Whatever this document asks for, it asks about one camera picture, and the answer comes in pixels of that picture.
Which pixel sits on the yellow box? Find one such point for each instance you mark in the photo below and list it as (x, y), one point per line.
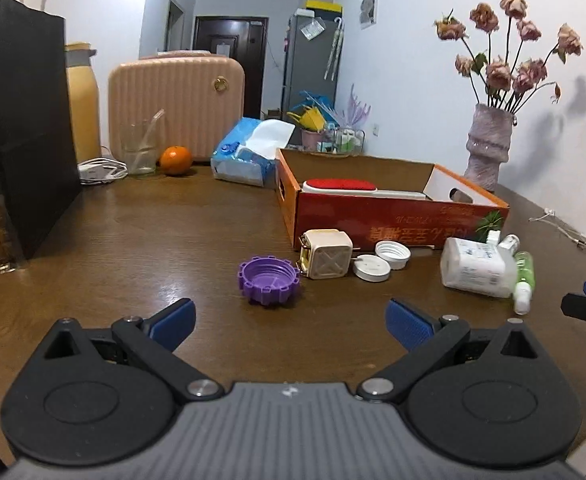
(323, 5)

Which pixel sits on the orange fruit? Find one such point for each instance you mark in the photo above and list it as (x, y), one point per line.
(176, 160)

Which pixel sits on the clear plastic bag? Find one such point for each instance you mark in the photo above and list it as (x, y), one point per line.
(313, 29)

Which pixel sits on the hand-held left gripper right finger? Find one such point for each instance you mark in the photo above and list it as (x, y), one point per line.
(408, 322)

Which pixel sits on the grey refrigerator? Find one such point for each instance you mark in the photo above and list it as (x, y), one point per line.
(305, 70)

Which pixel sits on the small clear bottle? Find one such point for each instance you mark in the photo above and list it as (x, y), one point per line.
(509, 243)

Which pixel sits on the dark entrance door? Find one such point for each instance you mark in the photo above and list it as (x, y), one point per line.
(250, 60)

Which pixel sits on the dried pink roses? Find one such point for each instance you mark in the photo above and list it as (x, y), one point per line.
(498, 72)

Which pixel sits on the purple feather decoration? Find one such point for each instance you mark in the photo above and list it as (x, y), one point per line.
(357, 110)

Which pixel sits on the white round flat lid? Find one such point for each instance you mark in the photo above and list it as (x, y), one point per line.
(370, 269)

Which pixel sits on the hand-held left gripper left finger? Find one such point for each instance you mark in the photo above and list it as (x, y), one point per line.
(175, 321)

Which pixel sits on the black paper bag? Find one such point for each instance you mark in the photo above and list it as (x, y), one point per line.
(18, 110)

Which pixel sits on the pink cup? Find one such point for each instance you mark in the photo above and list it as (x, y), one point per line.
(312, 140)

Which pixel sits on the clear straw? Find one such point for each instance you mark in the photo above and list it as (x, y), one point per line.
(155, 120)

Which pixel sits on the blue tissue pack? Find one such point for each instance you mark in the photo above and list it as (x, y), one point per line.
(245, 157)

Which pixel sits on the white folded umbrella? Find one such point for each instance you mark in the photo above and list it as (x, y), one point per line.
(334, 47)

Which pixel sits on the purple bottle cap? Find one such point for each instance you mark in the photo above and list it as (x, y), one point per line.
(268, 285)

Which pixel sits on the yellow thermos jug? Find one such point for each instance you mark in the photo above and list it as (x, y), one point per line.
(83, 110)

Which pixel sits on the wall picture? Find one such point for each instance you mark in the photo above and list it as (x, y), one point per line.
(369, 8)

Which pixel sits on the red lint brush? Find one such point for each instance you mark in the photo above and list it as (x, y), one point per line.
(340, 186)

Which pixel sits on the white plastic bottle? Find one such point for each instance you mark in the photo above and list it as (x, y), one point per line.
(475, 267)

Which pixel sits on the white ribbed bottle cap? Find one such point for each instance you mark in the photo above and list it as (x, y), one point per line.
(394, 255)

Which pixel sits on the green spray bottle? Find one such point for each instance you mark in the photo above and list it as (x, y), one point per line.
(524, 270)

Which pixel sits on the purple ceramic vase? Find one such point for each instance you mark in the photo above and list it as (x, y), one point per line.
(488, 145)

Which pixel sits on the clear glass cup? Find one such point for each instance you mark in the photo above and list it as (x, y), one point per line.
(135, 152)

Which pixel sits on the pink ribbed suitcase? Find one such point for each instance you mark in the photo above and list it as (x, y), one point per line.
(173, 95)

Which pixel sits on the interior doorway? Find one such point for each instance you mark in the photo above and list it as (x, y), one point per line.
(175, 25)

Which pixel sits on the orange cardboard box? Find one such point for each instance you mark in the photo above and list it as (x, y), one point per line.
(373, 217)

